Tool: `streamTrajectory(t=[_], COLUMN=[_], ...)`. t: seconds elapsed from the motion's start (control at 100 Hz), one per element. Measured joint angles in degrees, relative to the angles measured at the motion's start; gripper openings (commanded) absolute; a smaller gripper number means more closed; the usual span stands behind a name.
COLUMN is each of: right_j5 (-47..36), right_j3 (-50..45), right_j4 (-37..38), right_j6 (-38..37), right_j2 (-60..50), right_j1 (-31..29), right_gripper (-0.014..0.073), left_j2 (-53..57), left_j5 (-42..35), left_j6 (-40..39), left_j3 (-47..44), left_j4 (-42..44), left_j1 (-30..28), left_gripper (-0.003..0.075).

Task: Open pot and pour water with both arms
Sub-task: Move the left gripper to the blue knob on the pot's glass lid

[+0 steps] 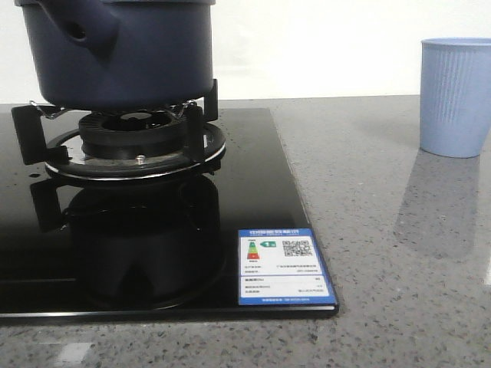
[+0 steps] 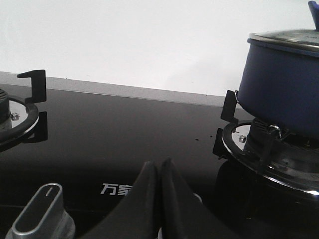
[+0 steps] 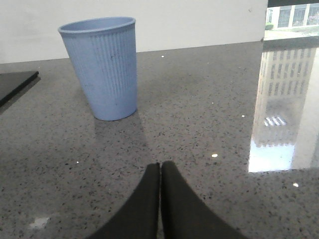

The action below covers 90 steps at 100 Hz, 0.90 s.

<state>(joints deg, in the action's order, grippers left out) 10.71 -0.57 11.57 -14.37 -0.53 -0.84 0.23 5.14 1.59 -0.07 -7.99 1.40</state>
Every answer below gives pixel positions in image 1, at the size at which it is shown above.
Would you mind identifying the dark blue pot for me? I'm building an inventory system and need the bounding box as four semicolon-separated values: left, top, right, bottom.
17;1;213;112

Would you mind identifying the blue energy label sticker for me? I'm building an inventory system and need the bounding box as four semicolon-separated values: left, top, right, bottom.
238;228;338;310

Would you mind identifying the black round gas burner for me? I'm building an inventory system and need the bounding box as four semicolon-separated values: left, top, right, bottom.
78;112;186;159

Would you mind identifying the black pot support grate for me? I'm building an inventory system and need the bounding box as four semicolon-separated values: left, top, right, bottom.
12;84;226;182

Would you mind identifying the black glass gas stove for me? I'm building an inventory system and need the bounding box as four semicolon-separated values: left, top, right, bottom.
1;108;339;325

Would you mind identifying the light blue ribbed cup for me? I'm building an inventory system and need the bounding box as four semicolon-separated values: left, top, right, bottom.
420;38;490;158

